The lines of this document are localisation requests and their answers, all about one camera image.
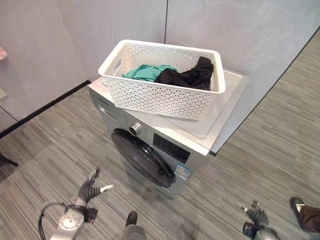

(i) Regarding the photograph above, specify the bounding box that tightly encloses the dark furniture leg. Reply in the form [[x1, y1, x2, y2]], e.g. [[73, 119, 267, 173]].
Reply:
[[0, 150, 19, 168]]

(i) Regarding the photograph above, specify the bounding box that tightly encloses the person's shoe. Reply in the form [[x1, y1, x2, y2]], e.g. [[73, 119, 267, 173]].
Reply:
[[289, 196, 306, 224]]

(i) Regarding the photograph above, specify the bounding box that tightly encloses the black washer display panel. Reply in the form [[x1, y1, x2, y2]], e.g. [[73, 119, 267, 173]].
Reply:
[[152, 132, 192, 165]]

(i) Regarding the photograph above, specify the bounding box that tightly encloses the silver washer dial knob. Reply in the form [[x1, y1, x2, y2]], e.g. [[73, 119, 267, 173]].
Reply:
[[128, 121, 143, 137]]

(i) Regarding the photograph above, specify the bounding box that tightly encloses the white perforated plastic laundry basket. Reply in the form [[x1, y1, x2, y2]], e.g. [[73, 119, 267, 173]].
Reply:
[[97, 39, 227, 122]]

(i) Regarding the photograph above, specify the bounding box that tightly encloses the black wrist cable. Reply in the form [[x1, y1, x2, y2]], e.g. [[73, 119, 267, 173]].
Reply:
[[37, 201, 70, 240]]

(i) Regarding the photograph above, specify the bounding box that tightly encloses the person's leg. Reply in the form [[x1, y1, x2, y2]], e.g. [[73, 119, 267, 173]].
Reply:
[[298, 204, 320, 234]]

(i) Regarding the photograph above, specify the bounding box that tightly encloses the black garment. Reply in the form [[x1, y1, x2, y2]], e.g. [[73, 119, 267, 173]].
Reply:
[[155, 56, 215, 92]]

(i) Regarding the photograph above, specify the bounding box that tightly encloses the silver front-load washing machine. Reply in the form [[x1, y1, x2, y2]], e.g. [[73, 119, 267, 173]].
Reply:
[[87, 68, 251, 201]]

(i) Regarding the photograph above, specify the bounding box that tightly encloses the dark round washer door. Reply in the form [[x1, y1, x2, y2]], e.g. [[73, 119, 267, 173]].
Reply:
[[110, 128, 177, 189]]

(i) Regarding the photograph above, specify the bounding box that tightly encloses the green garment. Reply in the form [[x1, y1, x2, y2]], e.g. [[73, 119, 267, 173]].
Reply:
[[120, 64, 176, 84]]

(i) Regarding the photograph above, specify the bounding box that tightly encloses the blue white energy label sticker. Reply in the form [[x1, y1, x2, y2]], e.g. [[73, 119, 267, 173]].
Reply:
[[174, 163, 192, 179]]

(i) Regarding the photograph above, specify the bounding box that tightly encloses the silver washer detergent drawer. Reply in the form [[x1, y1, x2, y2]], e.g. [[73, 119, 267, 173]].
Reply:
[[97, 104, 119, 121]]

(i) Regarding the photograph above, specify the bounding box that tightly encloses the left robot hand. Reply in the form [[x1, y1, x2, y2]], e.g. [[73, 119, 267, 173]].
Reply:
[[76, 167, 115, 207]]

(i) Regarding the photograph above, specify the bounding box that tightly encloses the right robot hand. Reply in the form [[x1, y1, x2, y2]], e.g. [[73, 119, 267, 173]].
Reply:
[[238, 199, 270, 228]]

